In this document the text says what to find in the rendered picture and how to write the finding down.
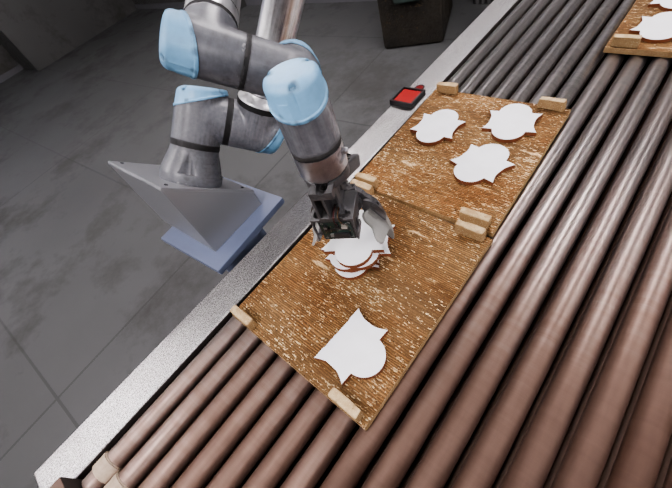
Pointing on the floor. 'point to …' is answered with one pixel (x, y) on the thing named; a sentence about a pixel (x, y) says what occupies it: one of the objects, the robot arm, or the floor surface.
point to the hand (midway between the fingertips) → (355, 236)
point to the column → (250, 235)
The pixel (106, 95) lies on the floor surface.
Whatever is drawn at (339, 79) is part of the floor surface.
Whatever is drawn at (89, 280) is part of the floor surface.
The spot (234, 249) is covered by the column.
